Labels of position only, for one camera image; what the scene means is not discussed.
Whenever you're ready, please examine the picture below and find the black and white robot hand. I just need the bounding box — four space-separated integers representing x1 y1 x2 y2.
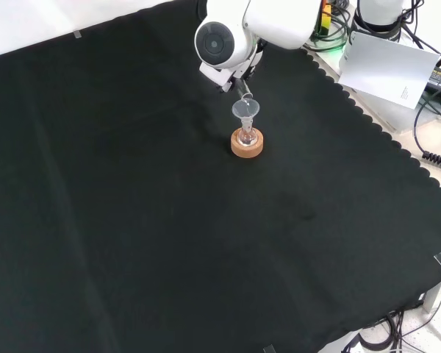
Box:
199 40 268 95

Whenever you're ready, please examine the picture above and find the clear glass graduated cylinder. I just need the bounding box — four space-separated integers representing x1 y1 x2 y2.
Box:
235 79 257 104

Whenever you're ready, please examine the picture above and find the clear round-bottom flask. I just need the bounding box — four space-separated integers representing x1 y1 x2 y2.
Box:
237 123 258 146

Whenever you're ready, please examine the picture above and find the clear plastic funnel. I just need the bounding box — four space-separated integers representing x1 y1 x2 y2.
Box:
231 96 260 128

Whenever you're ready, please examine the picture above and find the black bench cloth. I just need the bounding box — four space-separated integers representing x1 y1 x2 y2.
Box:
0 0 441 353

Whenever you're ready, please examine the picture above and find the round cork ring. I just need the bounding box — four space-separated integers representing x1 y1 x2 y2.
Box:
230 127 265 159

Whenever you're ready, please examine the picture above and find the green cable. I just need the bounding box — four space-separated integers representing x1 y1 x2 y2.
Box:
308 21 348 52

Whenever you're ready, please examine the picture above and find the black coiled cable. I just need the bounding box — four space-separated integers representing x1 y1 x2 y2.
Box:
421 150 441 172

